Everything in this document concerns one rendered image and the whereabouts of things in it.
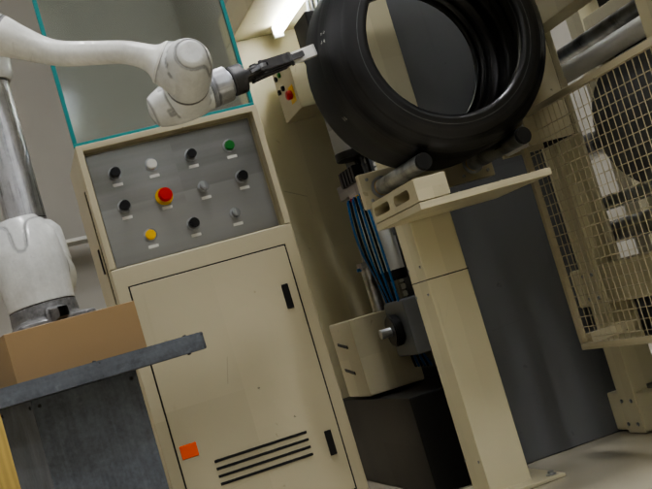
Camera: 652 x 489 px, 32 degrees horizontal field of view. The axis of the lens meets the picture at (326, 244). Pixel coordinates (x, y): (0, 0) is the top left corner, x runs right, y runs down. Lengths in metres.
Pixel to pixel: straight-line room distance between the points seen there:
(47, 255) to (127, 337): 0.26
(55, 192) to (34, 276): 8.31
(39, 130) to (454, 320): 8.22
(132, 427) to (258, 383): 0.78
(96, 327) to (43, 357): 0.14
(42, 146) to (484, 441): 8.27
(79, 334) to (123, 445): 0.27
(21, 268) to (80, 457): 0.44
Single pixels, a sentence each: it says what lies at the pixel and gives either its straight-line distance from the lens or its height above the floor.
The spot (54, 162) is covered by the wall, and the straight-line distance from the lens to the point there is 11.01.
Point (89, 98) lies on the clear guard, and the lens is 3.39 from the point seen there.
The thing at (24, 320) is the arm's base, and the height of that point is 0.79.
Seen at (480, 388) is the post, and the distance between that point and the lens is 3.19.
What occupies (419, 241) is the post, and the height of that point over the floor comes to 0.73.
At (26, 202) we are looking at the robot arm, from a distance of 2.89.
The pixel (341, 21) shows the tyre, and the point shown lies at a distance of 2.82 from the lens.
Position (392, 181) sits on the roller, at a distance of 2.99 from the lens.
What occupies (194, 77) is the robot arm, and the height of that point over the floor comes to 1.20.
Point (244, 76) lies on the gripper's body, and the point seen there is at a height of 1.22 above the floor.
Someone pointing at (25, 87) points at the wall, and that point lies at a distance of 11.15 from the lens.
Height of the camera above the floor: 0.60
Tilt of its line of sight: 3 degrees up
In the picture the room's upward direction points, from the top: 17 degrees counter-clockwise
